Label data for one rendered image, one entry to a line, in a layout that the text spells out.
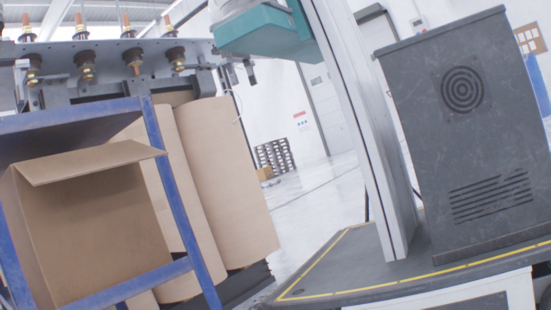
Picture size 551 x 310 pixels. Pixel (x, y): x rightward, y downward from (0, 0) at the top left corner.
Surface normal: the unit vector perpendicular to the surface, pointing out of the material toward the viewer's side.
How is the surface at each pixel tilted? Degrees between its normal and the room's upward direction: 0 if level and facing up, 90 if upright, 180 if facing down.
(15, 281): 90
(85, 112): 90
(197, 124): 90
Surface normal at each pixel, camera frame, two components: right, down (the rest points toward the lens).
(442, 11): -0.60, 0.15
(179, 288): 0.23, -0.13
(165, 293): -0.23, 0.02
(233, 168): 0.74, -0.28
